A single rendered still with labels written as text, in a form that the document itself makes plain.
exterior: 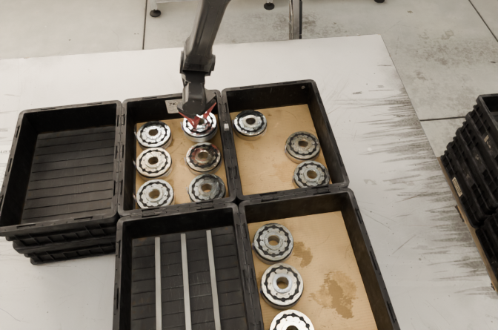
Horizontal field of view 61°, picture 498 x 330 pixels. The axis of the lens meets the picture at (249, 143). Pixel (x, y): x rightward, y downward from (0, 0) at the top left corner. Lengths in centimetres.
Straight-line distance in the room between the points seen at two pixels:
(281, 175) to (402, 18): 227
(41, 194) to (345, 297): 87
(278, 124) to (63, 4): 249
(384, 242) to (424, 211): 17
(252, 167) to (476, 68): 212
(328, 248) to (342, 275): 8
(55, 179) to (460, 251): 120
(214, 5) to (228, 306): 69
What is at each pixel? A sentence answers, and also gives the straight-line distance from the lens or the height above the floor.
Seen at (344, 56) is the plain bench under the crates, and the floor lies 70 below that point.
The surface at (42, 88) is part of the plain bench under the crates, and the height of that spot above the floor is 70.
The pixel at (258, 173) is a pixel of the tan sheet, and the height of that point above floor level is 83.
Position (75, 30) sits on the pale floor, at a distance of 325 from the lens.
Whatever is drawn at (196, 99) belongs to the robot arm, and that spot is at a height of 111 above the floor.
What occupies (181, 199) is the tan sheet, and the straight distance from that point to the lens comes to 120.
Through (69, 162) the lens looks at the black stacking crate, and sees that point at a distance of 137.
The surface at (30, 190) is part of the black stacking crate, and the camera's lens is 136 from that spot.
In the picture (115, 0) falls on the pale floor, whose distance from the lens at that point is 345.
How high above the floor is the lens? 187
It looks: 53 degrees down
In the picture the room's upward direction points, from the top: straight up
